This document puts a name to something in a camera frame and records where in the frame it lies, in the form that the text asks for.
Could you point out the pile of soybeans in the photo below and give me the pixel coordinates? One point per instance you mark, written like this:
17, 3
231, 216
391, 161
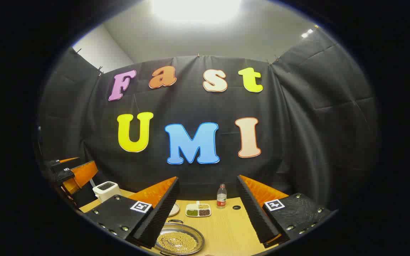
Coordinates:
176, 242

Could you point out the white oval plate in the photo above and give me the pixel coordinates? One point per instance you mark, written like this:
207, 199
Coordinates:
173, 210

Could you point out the white toaster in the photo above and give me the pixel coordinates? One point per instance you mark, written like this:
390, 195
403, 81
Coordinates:
106, 192

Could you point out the clear water bottle red label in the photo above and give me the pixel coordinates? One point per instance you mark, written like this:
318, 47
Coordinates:
221, 197

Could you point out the ceiling light panel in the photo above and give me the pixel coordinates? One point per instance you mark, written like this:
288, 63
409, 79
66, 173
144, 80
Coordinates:
196, 9

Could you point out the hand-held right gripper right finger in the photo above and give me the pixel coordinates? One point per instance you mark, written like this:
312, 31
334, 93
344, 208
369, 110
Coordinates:
256, 217

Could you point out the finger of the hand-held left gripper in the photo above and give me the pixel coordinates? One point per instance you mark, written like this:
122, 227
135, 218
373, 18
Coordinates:
57, 164
84, 174

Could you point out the white divided dish of beans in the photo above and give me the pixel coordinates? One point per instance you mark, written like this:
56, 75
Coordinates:
198, 210

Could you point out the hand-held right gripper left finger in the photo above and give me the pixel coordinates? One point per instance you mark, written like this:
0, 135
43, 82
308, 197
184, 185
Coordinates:
158, 217

